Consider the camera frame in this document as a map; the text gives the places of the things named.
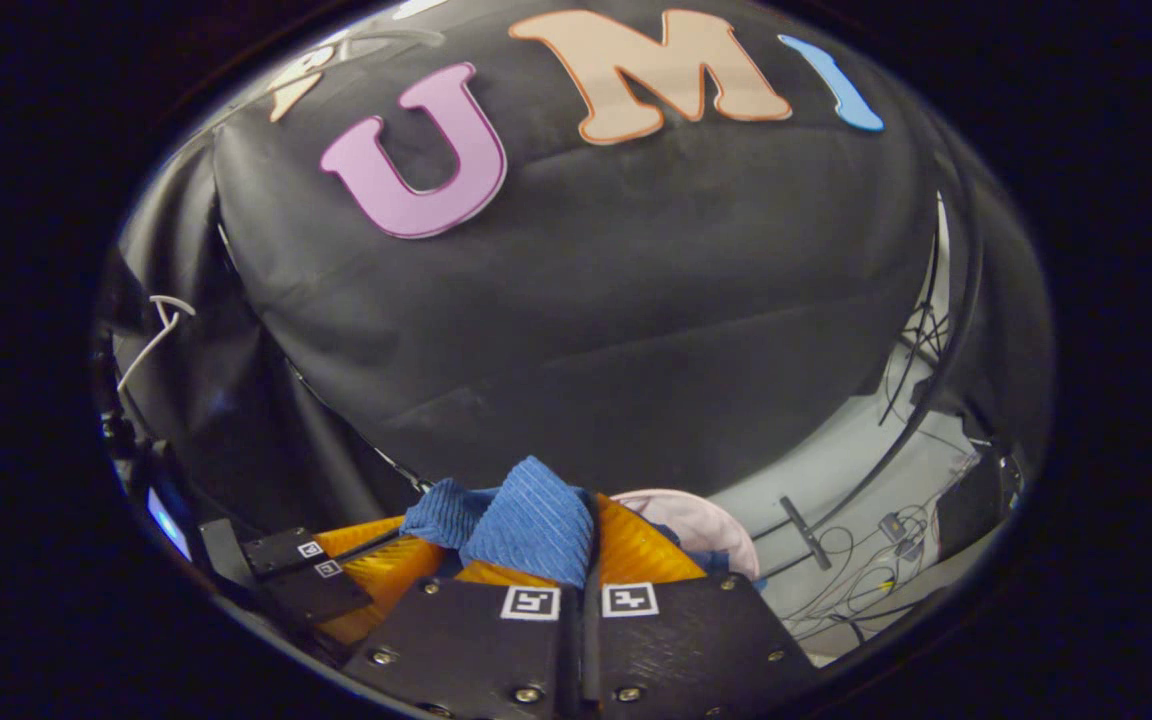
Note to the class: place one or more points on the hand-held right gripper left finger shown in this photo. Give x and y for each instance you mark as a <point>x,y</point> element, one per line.
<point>476,650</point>

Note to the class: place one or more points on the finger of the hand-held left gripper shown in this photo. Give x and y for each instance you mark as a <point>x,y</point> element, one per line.
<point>281,552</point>
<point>321,595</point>

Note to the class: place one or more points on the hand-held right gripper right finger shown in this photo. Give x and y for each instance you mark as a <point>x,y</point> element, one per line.
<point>676,650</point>

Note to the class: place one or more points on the pink laundry hamper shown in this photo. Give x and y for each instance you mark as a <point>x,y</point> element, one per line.
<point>706,530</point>

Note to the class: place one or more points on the white hanger with taped hook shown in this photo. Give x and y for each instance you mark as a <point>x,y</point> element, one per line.
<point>141,361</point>

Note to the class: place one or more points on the black backdrop cloth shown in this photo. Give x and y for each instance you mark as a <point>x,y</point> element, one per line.
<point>636,300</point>

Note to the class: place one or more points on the black clothes rail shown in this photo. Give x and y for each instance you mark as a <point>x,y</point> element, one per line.
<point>804,532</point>

